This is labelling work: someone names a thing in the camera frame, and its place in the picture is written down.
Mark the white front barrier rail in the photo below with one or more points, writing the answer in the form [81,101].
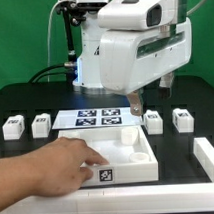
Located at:
[154,199]

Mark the human forearm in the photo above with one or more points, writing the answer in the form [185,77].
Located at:
[16,180]

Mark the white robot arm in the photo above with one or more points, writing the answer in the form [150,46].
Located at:
[88,79]

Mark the black camera stand pole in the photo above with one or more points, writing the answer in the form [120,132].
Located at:
[70,43]

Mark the white square tabletop tray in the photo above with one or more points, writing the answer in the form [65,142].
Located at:
[130,157]

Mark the black camera on stand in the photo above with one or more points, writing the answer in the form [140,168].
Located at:
[74,11]

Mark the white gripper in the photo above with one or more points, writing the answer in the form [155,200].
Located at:
[143,41]

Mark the white sheet with markers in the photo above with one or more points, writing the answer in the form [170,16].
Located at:
[95,117]

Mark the bare human hand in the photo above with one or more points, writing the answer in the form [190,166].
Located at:
[57,167]

